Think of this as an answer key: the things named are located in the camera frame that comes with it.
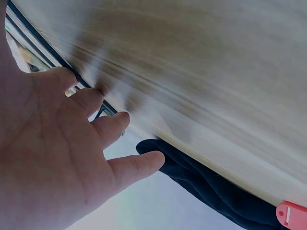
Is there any person's left hand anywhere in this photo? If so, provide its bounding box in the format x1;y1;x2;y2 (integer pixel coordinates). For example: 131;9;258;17
0;0;165;230

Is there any red plastic clamp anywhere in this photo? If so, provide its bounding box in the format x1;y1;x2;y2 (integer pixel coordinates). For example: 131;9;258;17
275;201;307;227

